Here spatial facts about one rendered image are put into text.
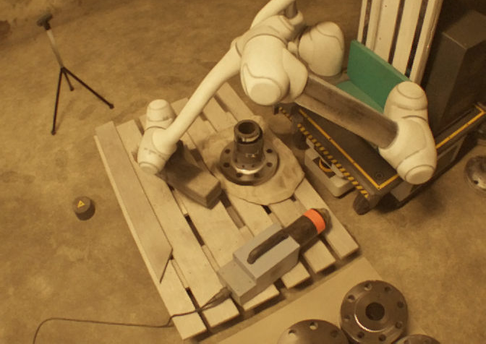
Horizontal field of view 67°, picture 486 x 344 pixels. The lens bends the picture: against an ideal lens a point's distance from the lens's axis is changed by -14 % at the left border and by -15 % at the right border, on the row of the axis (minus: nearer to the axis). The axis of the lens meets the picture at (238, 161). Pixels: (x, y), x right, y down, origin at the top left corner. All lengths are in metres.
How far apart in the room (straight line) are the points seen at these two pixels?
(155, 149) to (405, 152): 0.84
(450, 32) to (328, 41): 0.52
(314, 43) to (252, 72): 0.71
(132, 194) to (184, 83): 0.97
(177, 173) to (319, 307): 0.82
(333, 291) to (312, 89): 0.92
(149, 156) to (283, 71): 0.59
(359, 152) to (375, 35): 0.51
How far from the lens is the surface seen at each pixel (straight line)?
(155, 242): 1.76
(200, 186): 1.74
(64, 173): 2.38
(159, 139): 1.47
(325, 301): 1.78
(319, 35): 1.77
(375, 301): 1.55
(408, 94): 1.53
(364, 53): 1.81
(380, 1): 1.73
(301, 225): 1.61
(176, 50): 2.96
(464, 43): 1.71
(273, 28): 1.26
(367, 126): 1.31
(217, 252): 1.72
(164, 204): 1.88
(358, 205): 1.91
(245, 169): 1.87
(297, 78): 1.17
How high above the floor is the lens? 1.67
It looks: 50 degrees down
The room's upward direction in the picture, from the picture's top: 4 degrees counter-clockwise
